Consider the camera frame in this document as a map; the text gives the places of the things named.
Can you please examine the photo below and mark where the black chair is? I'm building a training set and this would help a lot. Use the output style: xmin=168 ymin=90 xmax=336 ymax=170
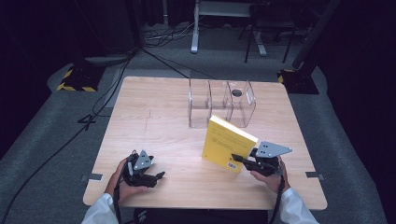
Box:
xmin=237 ymin=3 xmax=298 ymax=64

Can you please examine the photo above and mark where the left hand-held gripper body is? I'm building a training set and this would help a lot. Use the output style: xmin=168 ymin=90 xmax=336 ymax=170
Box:
xmin=121 ymin=149 xmax=159 ymax=189

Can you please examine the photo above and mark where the clear acrylic book rack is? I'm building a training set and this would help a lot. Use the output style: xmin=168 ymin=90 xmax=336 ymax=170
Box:
xmin=188 ymin=77 xmax=258 ymax=130

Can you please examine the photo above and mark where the long black floor cable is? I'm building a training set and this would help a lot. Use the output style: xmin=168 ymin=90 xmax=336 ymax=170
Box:
xmin=0 ymin=52 xmax=134 ymax=223

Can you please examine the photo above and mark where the black yellow striped stand base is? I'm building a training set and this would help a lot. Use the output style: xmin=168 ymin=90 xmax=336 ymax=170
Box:
xmin=56 ymin=62 xmax=106 ymax=93
xmin=277 ymin=68 xmax=320 ymax=95

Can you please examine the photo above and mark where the person's right hand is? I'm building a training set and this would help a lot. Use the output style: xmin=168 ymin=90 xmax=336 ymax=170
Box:
xmin=249 ymin=156 xmax=291 ymax=194

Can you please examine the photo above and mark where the white desk frame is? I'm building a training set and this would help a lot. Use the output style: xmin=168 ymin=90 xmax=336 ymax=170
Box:
xmin=190 ymin=0 xmax=268 ymax=58

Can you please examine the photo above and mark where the person's dark clothing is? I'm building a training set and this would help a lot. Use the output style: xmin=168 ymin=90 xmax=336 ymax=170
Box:
xmin=133 ymin=207 xmax=269 ymax=224

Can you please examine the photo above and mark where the bundle of floor cables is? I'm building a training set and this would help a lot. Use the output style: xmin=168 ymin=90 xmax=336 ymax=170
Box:
xmin=141 ymin=21 xmax=200 ymax=49

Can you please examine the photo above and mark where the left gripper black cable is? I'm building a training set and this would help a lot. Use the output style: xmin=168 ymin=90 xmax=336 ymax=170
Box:
xmin=112 ymin=161 xmax=129 ymax=224

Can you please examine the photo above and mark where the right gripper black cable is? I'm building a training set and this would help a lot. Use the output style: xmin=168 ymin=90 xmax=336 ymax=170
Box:
xmin=268 ymin=174 xmax=287 ymax=224

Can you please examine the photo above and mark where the person's left hand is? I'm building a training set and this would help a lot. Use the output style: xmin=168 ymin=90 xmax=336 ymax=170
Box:
xmin=105 ymin=158 xmax=149 ymax=205

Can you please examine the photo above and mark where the yellow book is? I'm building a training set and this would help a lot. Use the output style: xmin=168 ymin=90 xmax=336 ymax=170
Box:
xmin=201 ymin=114 xmax=260 ymax=175

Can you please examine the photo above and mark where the slanted dark metal post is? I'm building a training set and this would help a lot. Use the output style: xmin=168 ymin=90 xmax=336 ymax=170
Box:
xmin=291 ymin=0 xmax=343 ymax=70

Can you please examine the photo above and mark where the grey tape strip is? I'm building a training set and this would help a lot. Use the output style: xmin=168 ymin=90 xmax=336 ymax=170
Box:
xmin=304 ymin=171 xmax=325 ymax=181

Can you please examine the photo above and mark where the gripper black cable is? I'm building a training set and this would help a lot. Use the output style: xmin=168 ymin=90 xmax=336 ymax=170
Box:
xmin=112 ymin=161 xmax=129 ymax=224
xmin=268 ymin=174 xmax=287 ymax=224

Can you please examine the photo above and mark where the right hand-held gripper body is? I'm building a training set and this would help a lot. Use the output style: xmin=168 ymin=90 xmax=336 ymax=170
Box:
xmin=246 ymin=141 xmax=293 ymax=177

